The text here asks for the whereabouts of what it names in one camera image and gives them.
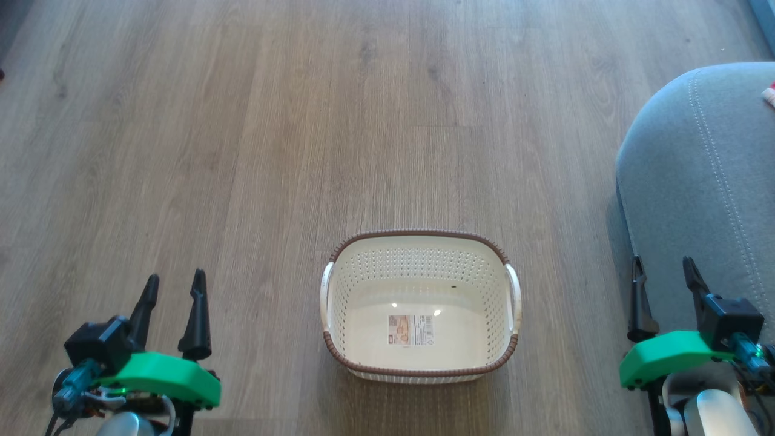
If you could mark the printed basket label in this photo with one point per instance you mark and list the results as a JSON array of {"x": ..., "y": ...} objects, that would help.
[{"x": 410, "y": 330}]

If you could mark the white perforated laundry basket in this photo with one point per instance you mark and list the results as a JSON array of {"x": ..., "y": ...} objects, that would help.
[{"x": 418, "y": 266}]

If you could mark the grey fabric sofa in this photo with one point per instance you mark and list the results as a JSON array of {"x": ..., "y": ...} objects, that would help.
[{"x": 684, "y": 200}]

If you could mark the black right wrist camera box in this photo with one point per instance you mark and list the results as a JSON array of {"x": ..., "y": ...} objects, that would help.
[{"x": 732, "y": 318}]

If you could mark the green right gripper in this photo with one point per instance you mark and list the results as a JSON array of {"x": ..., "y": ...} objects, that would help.
[{"x": 666, "y": 354}]

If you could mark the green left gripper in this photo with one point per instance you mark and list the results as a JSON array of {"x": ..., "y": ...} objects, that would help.
[{"x": 163, "y": 378}]

